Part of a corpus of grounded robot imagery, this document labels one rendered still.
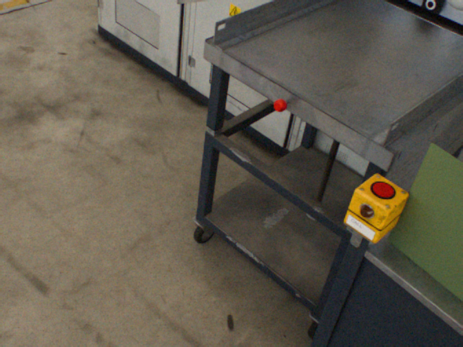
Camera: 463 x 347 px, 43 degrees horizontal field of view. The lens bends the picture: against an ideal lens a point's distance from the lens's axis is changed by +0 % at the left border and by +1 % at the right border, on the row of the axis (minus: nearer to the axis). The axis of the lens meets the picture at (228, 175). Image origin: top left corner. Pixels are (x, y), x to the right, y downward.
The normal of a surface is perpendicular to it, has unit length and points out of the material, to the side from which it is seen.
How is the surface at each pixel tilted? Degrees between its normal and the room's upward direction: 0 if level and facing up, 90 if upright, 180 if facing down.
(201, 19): 90
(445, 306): 0
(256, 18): 90
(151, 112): 0
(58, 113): 0
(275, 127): 90
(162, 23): 90
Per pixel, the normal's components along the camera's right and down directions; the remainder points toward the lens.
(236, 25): 0.72, 0.53
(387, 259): 0.11, -0.74
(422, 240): -0.77, 0.36
